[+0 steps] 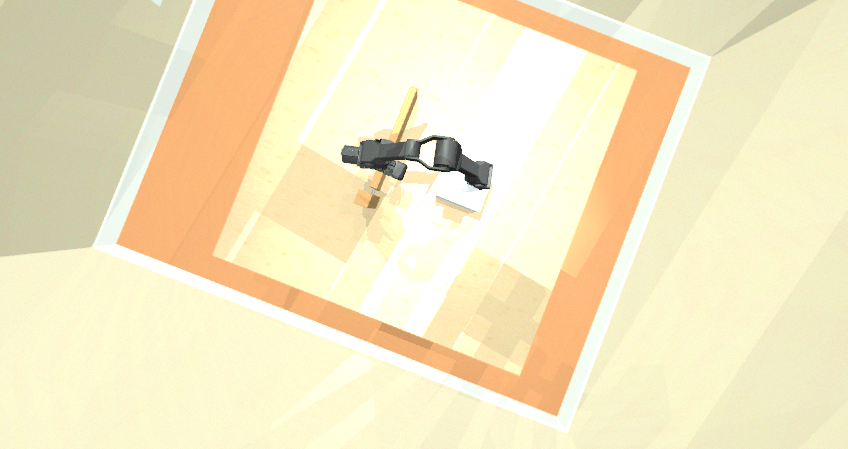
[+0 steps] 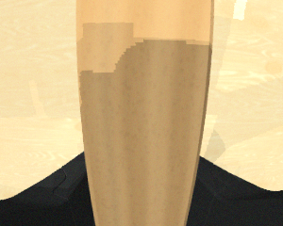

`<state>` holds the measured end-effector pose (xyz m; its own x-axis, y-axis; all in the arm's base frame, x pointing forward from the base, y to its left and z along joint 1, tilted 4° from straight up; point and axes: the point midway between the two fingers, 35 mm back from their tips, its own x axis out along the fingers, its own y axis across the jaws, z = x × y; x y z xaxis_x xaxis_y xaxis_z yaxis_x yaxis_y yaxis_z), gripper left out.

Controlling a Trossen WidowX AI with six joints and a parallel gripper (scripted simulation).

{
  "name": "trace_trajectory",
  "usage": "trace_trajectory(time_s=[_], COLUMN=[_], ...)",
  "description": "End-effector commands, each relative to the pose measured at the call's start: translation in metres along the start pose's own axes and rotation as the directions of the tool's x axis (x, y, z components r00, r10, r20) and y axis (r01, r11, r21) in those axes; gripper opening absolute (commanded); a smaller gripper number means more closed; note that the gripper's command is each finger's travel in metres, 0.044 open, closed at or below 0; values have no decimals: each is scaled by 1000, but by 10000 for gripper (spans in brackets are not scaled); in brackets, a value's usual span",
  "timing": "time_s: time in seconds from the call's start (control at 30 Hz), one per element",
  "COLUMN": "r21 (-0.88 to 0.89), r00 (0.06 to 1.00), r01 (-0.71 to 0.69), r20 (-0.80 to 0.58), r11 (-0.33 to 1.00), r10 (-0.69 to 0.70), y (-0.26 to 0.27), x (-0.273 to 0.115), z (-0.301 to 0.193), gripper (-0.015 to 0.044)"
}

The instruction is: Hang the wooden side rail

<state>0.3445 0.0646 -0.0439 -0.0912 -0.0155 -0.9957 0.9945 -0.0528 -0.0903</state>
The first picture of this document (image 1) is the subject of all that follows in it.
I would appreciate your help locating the light wooden square post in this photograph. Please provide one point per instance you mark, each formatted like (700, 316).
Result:
(366, 199)

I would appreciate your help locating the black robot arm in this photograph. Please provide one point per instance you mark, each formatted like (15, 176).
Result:
(448, 157)

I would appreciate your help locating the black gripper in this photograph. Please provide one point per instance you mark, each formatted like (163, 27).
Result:
(393, 169)

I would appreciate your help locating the light brown wooden rail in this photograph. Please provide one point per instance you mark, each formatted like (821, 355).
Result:
(397, 132)

